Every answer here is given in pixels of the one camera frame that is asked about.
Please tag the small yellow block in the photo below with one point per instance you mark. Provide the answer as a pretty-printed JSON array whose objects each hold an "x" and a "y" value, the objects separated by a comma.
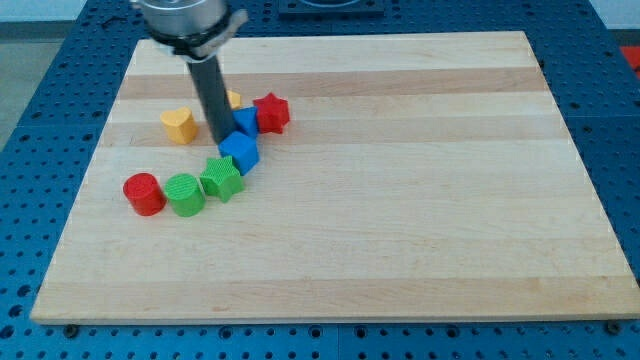
[{"x": 235, "y": 100}]

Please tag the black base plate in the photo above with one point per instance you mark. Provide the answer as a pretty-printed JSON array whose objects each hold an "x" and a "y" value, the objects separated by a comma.
[{"x": 291, "y": 8}]

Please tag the light wooden board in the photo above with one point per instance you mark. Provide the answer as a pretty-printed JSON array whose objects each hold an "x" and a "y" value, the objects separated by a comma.
[{"x": 421, "y": 178}]

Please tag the red cylinder block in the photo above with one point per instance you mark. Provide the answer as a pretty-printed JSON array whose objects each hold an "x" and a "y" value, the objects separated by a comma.
[{"x": 144, "y": 193}]

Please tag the green star block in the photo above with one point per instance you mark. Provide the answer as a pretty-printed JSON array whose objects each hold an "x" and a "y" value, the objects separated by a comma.
[{"x": 221, "y": 178}]

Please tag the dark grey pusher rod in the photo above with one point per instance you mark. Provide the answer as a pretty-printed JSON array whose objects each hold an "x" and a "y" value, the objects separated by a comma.
[{"x": 209, "y": 83}]

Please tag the yellow heart block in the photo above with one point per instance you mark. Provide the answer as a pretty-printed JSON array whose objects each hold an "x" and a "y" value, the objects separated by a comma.
[{"x": 179, "y": 125}]

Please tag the green cylinder block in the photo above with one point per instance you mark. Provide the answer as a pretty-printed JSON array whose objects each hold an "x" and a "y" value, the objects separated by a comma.
[{"x": 184, "y": 195}]

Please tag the red star block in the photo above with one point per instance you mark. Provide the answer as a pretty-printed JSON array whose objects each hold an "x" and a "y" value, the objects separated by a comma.
[{"x": 272, "y": 113}]

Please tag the blue cube block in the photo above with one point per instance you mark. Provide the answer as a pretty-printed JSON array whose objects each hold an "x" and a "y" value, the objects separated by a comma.
[{"x": 243, "y": 150}]

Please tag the blue triangle block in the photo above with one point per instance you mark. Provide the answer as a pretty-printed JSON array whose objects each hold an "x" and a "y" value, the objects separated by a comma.
[{"x": 246, "y": 121}]

